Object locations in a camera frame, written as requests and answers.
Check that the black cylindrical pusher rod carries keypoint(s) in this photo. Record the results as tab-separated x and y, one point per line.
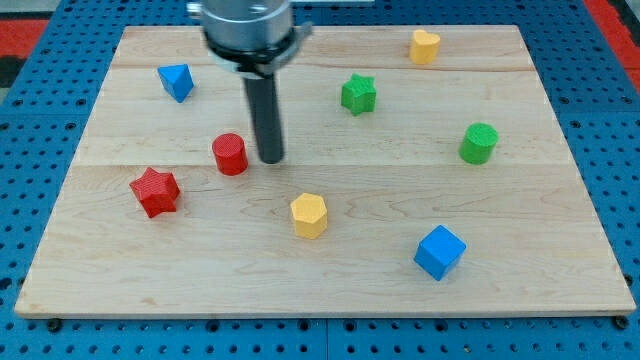
262	97

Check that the green cylinder block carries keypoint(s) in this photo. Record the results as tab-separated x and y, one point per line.
478	143

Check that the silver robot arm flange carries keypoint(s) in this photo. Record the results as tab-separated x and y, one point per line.
252	38

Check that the blue cube block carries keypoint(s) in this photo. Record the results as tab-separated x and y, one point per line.
439	252

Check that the yellow hexagon block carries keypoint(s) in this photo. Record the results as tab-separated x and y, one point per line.
310	215

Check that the green star block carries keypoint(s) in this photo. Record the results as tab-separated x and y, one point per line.
358	94

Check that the red cylinder block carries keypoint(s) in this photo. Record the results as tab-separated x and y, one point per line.
230	154

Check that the light wooden board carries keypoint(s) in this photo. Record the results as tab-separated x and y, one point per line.
535	246

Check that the red star block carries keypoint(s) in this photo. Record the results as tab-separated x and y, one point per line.
156	192

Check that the yellow heart block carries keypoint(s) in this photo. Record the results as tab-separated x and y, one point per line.
424	47

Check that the blue triangular prism block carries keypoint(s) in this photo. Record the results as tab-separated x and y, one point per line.
176	80

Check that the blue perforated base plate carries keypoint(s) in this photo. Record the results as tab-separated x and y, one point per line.
588	64

